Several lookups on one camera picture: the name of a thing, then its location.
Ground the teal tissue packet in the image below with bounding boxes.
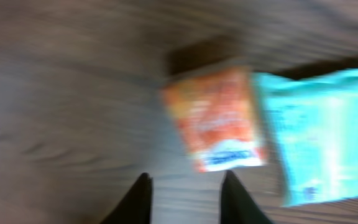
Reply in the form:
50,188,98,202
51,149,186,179
253,68,358,207

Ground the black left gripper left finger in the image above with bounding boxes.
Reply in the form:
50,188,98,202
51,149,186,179
100,172,153,224

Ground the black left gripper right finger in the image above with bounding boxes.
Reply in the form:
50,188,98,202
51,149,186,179
219,170,273,224

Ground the orange snack packet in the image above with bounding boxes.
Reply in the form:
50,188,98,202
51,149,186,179
163,66,267,172

